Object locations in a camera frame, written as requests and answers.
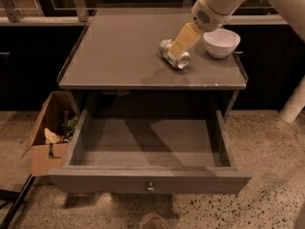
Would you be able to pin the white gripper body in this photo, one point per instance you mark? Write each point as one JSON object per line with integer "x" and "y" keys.
{"x": 212, "y": 13}

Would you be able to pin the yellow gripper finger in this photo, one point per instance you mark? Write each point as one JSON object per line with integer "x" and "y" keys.
{"x": 188, "y": 36}

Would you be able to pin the crushed 7up soda can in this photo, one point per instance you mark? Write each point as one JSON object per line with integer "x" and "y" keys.
{"x": 179, "y": 62}

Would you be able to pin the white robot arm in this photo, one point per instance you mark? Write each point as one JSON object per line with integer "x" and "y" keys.
{"x": 292, "y": 11}

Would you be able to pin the grey cabinet with top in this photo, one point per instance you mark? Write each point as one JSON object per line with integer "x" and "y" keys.
{"x": 119, "y": 50}

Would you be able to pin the open grey top drawer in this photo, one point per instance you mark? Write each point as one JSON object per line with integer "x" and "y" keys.
{"x": 123, "y": 154}

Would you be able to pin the round metal drawer knob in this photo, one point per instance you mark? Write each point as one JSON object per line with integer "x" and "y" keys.
{"x": 150, "y": 188}

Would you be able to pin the white ceramic bowl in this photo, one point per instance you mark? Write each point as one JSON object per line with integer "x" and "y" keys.
{"x": 220, "y": 43}

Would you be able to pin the green plastic item in box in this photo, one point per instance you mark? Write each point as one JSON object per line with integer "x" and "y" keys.
{"x": 71, "y": 125}

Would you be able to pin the crumpled beige paper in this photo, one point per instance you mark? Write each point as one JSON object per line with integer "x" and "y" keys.
{"x": 51, "y": 137}

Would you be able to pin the brown cardboard box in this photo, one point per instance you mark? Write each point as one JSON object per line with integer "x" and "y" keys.
{"x": 54, "y": 114}

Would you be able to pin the black floor bar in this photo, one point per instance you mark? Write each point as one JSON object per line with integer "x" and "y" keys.
{"x": 16, "y": 198}

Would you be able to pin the metal window frame rail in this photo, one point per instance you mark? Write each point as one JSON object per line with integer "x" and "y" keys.
{"x": 127, "y": 4}

